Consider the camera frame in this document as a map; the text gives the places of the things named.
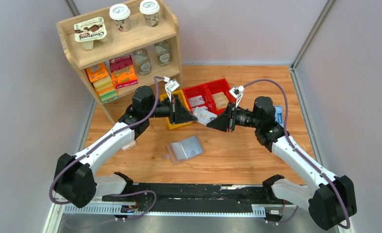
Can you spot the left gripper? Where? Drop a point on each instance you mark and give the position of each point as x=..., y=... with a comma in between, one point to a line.
x=178, y=113

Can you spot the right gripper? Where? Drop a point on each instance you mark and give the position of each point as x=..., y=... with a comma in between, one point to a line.
x=224, y=122

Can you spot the white VIP card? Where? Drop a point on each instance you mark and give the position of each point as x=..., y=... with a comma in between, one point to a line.
x=203, y=115

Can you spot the beige leather card holder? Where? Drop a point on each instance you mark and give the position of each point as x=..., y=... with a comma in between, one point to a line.
x=183, y=150

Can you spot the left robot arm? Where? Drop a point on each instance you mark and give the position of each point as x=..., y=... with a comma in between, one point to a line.
x=75, y=175

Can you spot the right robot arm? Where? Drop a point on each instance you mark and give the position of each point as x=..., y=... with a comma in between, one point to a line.
x=328, y=198

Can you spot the white cards in bin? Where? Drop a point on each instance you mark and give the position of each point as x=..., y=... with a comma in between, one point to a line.
x=197, y=101

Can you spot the tan cards in bin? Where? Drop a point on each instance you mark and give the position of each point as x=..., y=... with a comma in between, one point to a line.
x=221, y=100

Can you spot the pink card pack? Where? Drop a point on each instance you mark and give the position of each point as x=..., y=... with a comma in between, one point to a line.
x=129, y=146

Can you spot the red bin middle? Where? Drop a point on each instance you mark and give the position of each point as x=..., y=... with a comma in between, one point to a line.
x=202, y=90

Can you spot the red bin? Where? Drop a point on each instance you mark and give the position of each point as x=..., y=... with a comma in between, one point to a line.
x=202, y=90
x=219, y=90

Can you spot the red bin right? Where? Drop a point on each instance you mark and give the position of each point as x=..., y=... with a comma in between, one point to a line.
x=219, y=90

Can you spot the blue flat box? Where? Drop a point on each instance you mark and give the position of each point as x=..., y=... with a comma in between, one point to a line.
x=278, y=115

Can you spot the glass jar right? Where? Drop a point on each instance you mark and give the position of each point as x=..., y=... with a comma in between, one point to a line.
x=163, y=54

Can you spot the glass jar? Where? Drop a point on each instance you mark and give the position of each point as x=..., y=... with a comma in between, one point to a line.
x=142, y=62
x=163, y=54

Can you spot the glass jar left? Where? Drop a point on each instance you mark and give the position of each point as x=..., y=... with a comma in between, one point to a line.
x=142, y=62

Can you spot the orange pink snack box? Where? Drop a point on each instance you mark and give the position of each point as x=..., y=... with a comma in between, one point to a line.
x=122, y=72

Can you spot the yellow green sponge stack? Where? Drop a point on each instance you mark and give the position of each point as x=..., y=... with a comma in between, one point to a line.
x=105, y=89

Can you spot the wooden shelf unit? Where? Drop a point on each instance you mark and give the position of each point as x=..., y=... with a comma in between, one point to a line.
x=118, y=44

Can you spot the paper coffee cup right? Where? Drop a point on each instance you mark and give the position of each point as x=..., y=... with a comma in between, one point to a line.
x=150, y=10

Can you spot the paper coffee cup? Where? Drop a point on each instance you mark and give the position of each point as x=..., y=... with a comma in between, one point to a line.
x=120, y=14
x=150, y=10

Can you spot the paper coffee cup left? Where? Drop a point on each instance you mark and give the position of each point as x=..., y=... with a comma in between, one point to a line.
x=120, y=14

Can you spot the Chobani yogurt pack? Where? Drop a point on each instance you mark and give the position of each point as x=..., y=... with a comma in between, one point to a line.
x=89, y=31

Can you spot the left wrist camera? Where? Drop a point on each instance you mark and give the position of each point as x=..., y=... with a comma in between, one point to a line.
x=170, y=86

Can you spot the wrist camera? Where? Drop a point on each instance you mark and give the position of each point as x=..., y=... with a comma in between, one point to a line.
x=170, y=86
x=237, y=93

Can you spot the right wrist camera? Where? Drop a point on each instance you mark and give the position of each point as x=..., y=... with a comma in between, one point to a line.
x=237, y=93

